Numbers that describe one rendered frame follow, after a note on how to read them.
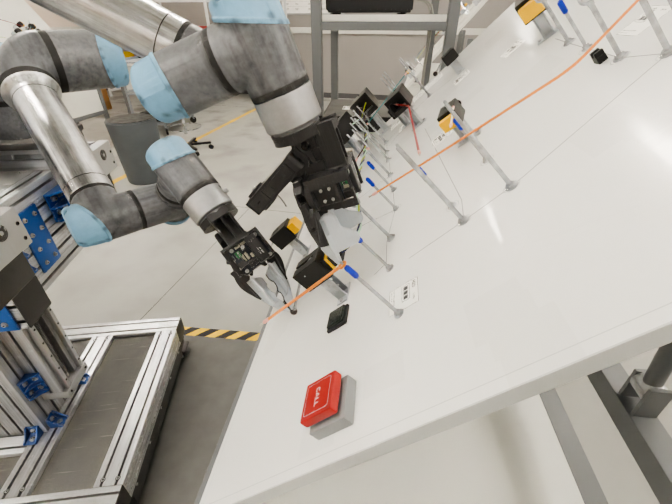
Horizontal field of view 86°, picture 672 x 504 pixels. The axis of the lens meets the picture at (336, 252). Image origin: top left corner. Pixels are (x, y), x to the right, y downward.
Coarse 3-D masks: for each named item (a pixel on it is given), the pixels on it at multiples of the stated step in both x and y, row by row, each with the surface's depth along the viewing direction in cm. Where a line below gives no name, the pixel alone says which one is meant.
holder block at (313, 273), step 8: (320, 248) 59; (312, 256) 58; (320, 256) 58; (304, 264) 58; (312, 264) 56; (320, 264) 56; (296, 272) 59; (304, 272) 58; (312, 272) 57; (320, 272) 57; (328, 272) 57; (296, 280) 59; (304, 280) 59; (312, 280) 58
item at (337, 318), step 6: (342, 306) 57; (348, 306) 57; (336, 312) 57; (342, 312) 56; (330, 318) 57; (336, 318) 56; (342, 318) 55; (330, 324) 56; (336, 324) 55; (342, 324) 55; (330, 330) 56
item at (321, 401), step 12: (336, 372) 42; (312, 384) 43; (324, 384) 42; (336, 384) 41; (312, 396) 42; (324, 396) 40; (336, 396) 40; (312, 408) 40; (324, 408) 38; (336, 408) 38; (300, 420) 40; (312, 420) 40
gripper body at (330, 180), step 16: (304, 128) 43; (320, 128) 44; (336, 128) 46; (288, 144) 44; (304, 144) 47; (320, 144) 45; (336, 144) 45; (304, 160) 47; (320, 160) 47; (336, 160) 46; (352, 160) 50; (304, 176) 48; (320, 176) 46; (336, 176) 46; (352, 176) 50; (304, 192) 48; (320, 192) 48; (336, 192) 48; (352, 192) 47; (320, 208) 50; (336, 208) 50
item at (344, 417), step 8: (344, 376) 43; (344, 384) 42; (352, 384) 42; (344, 392) 41; (352, 392) 41; (344, 400) 40; (352, 400) 41; (344, 408) 39; (352, 408) 40; (336, 416) 39; (344, 416) 38; (352, 416) 39; (320, 424) 40; (328, 424) 39; (336, 424) 39; (344, 424) 39; (352, 424) 39; (312, 432) 40; (320, 432) 40; (328, 432) 40
